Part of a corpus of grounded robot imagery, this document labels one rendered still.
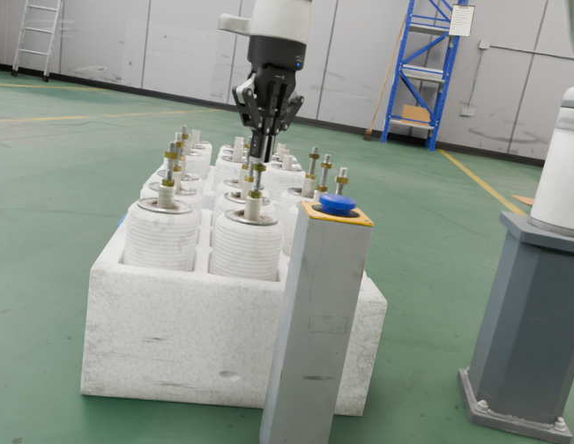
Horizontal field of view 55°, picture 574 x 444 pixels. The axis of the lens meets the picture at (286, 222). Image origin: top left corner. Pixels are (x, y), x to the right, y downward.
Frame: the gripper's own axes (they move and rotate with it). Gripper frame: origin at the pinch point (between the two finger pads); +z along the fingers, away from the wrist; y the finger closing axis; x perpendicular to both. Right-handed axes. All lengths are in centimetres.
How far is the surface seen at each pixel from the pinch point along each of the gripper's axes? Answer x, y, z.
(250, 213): -0.5, -1.0, 9.0
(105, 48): 612, 401, -17
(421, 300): -5, 63, 35
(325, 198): -16.8, -9.1, 2.2
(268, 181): 30, 41, 13
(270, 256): -4.6, -0.5, 14.1
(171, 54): 530, 444, -24
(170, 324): 1.2, -11.8, 23.5
